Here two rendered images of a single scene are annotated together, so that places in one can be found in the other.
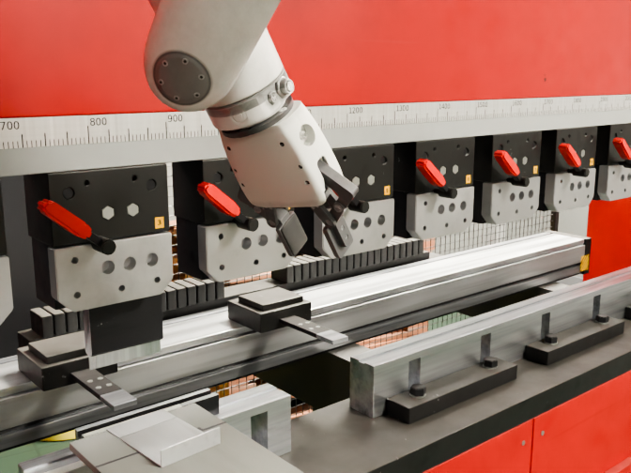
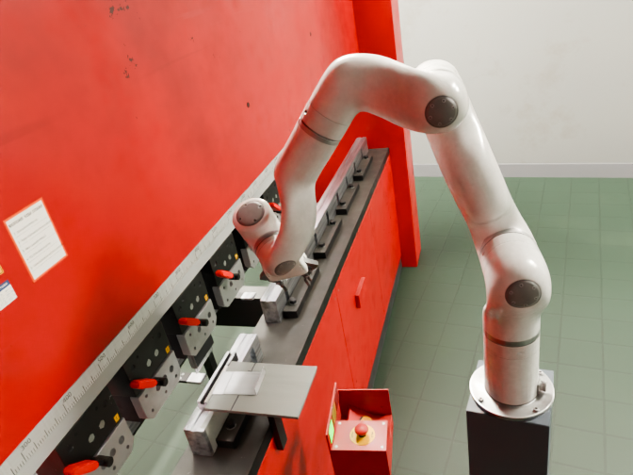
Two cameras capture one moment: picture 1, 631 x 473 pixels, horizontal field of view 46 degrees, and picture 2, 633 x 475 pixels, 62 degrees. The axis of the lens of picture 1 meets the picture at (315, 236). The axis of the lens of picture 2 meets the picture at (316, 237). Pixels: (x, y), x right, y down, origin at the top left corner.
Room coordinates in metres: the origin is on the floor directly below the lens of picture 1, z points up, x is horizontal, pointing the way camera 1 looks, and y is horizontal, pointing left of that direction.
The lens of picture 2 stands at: (-0.25, 0.50, 1.99)
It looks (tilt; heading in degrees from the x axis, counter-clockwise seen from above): 28 degrees down; 331
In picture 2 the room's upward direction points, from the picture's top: 11 degrees counter-clockwise
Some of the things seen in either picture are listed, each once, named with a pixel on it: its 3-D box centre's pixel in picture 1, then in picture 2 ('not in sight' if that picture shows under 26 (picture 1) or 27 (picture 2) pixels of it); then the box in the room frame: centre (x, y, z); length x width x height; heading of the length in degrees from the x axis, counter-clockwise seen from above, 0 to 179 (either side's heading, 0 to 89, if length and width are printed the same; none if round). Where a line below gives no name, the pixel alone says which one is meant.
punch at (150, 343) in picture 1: (124, 326); (200, 347); (0.93, 0.25, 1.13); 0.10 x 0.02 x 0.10; 130
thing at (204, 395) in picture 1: (150, 420); (219, 379); (0.95, 0.22, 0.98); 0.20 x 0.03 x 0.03; 130
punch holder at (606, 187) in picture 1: (608, 160); not in sight; (1.68, -0.66, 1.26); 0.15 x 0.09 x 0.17; 130
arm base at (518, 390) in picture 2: not in sight; (511, 360); (0.36, -0.29, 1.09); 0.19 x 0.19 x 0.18
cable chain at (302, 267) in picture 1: (352, 257); not in sight; (1.73, -0.09, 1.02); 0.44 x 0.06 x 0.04; 130
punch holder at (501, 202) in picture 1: (499, 175); not in sight; (1.42, -0.35, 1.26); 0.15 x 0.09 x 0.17; 130
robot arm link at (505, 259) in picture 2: not in sight; (513, 293); (0.33, -0.27, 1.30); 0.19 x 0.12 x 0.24; 138
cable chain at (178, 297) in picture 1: (133, 303); not in sight; (1.37, 0.35, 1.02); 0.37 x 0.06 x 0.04; 130
